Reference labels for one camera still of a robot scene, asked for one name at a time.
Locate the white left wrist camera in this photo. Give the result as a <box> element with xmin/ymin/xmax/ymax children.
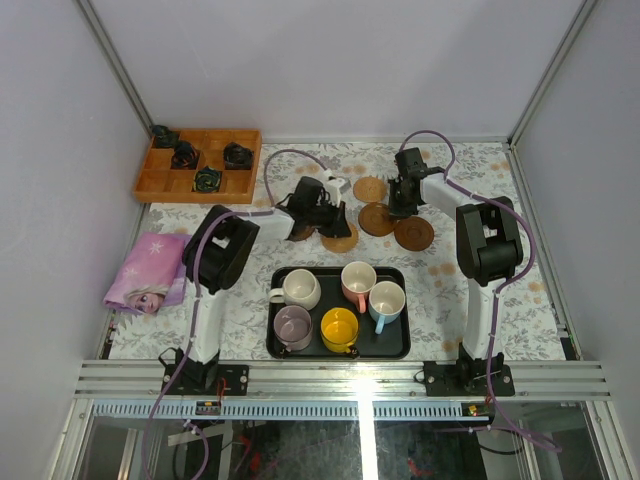
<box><xmin>321</xmin><ymin>169</ymin><xmax>351</xmax><ymax>207</ymax></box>

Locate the black green rolled item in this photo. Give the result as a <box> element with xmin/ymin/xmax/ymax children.
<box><xmin>192</xmin><ymin>166</ymin><xmax>222</xmax><ymax>193</ymax></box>

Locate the black rolled item corner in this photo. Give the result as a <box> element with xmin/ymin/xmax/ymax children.
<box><xmin>151</xmin><ymin>125</ymin><xmax>174</xmax><ymax>139</ymax></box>

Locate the right aluminium frame post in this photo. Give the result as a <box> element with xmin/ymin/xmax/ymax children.
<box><xmin>507</xmin><ymin>0</ymin><xmax>600</xmax><ymax>147</ymax></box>

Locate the yellow enamel mug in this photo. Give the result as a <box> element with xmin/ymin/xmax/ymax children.
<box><xmin>320</xmin><ymin>307</ymin><xmax>360</xmax><ymax>355</ymax></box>

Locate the black rolled item right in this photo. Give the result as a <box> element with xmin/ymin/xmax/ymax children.
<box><xmin>223</xmin><ymin>142</ymin><xmax>254</xmax><ymax>170</ymax></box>

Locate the cream white mug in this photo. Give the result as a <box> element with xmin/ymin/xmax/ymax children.
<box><xmin>268</xmin><ymin>269</ymin><xmax>321</xmax><ymax>310</ymax></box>

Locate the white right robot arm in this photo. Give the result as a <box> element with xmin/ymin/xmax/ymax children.
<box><xmin>389</xmin><ymin>148</ymin><xmax>523</xmax><ymax>395</ymax></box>

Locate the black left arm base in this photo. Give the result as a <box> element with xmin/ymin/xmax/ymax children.
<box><xmin>167</xmin><ymin>354</ymin><xmax>250</xmax><ymax>397</ymax></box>

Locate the aluminium frame post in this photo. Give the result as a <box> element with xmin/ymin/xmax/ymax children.
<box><xmin>72</xmin><ymin>0</ymin><xmax>153</xmax><ymax>137</ymax></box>
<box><xmin>507</xmin><ymin>0</ymin><xmax>600</xmax><ymax>147</ymax></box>

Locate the left aluminium frame post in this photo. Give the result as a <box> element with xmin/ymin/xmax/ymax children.
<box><xmin>72</xmin><ymin>0</ymin><xmax>153</xmax><ymax>137</ymax></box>

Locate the black serving tray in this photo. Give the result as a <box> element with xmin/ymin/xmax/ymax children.
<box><xmin>266</xmin><ymin>266</ymin><xmax>411</xmax><ymax>361</ymax></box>

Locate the light blue mug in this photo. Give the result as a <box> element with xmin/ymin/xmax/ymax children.
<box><xmin>368</xmin><ymin>281</ymin><xmax>406</xmax><ymax>335</ymax></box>

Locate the wooden compartment tray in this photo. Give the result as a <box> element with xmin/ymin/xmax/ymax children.
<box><xmin>133</xmin><ymin>128</ymin><xmax>262</xmax><ymax>205</ymax></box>

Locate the woven rattan coaster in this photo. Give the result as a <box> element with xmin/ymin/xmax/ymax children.
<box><xmin>353</xmin><ymin>176</ymin><xmax>387</xmax><ymax>203</ymax></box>
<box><xmin>321</xmin><ymin>222</ymin><xmax>359</xmax><ymax>254</ymax></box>

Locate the purple princess print cloth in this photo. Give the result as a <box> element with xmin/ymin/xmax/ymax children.
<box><xmin>103</xmin><ymin>232</ymin><xmax>191</xmax><ymax>315</ymax></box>

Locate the lilac purple mug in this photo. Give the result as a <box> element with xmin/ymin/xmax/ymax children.
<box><xmin>273</xmin><ymin>305</ymin><xmax>313</xmax><ymax>354</ymax></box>

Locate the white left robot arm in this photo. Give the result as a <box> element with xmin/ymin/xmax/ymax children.
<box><xmin>182</xmin><ymin>175</ymin><xmax>352</xmax><ymax>395</ymax></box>

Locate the dark wooden coaster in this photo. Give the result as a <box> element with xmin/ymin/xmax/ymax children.
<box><xmin>358</xmin><ymin>203</ymin><xmax>396</xmax><ymax>237</ymax></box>
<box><xmin>289</xmin><ymin>226</ymin><xmax>315</xmax><ymax>242</ymax></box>
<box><xmin>394</xmin><ymin>216</ymin><xmax>435</xmax><ymax>252</ymax></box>

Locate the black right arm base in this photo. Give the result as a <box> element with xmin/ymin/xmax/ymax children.
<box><xmin>414</xmin><ymin>348</ymin><xmax>515</xmax><ymax>398</ymax></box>

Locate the pink mug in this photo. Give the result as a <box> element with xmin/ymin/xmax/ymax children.
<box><xmin>340</xmin><ymin>261</ymin><xmax>377</xmax><ymax>313</ymax></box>

